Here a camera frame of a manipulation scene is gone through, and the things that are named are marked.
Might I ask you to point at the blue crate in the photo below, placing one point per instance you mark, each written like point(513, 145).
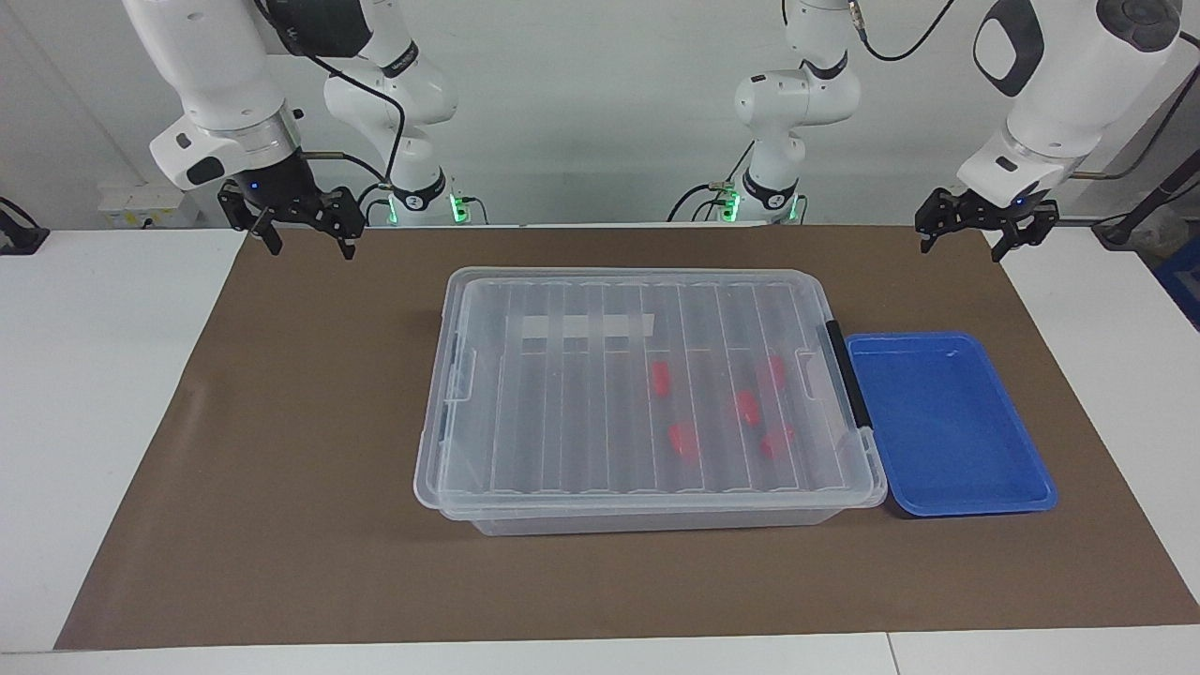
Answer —
point(1183, 281)

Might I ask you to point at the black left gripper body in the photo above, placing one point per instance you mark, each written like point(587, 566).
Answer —
point(984, 211)

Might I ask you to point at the blue plastic tray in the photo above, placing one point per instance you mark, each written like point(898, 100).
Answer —
point(947, 431)

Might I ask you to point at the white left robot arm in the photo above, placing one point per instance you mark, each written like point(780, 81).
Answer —
point(1059, 103)

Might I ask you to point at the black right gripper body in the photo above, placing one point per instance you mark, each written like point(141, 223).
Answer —
point(281, 183)

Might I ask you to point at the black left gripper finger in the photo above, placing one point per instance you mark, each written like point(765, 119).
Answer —
point(1005, 246)
point(928, 240)

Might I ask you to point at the white wall socket strip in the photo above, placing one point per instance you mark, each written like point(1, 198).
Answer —
point(131, 202)

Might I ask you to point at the black pole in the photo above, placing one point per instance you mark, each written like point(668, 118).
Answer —
point(1158, 197)

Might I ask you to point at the red block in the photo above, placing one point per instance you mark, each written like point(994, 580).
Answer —
point(746, 407)
point(777, 439)
point(773, 372)
point(661, 378)
point(683, 439)

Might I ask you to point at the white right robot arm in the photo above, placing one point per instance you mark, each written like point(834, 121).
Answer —
point(225, 84)

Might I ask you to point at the clear ribbed plastic lid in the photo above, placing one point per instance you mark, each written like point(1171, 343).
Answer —
point(562, 412)

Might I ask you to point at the black clamp device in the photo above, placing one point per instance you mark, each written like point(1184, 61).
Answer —
point(19, 239)

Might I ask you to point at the brown table mat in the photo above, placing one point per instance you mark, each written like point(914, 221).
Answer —
point(281, 562)

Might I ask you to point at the clear plastic storage box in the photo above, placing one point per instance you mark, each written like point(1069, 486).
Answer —
point(656, 523)

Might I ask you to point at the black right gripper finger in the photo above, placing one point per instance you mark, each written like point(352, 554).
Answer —
point(268, 232)
point(345, 242)

